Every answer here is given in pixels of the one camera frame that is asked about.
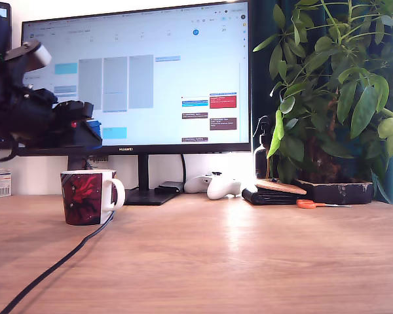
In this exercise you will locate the red patterned coffee mug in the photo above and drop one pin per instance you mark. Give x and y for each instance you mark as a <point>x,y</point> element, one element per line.
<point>82,199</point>

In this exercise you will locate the dark object under monitor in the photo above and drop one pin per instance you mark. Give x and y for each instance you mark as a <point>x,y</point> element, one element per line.
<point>75,162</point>

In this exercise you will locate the black Huawei monitor with stand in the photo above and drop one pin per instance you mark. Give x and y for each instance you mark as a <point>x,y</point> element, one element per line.
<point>167,81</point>

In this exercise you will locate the small black hub box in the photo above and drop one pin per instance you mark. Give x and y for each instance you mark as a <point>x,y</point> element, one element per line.
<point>168,188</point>

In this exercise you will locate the white game controller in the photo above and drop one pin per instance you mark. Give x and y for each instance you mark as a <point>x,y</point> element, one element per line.
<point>219,189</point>

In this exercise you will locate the dark spray bottle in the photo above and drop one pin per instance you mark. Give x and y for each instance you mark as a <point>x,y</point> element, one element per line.
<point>260,160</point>

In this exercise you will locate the black folded wallet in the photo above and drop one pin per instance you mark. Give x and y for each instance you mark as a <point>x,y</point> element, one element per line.
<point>268,198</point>

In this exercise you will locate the round cork coaster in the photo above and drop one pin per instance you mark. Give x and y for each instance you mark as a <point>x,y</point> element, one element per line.
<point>281,188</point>

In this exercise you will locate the black rectangular planter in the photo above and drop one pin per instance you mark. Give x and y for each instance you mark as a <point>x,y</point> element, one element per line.
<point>340,193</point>

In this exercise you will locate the green leafy houseplant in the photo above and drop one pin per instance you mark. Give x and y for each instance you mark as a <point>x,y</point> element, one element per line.
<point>347,98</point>

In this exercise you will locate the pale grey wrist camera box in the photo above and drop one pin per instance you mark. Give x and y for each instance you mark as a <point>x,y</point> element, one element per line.
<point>41,57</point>

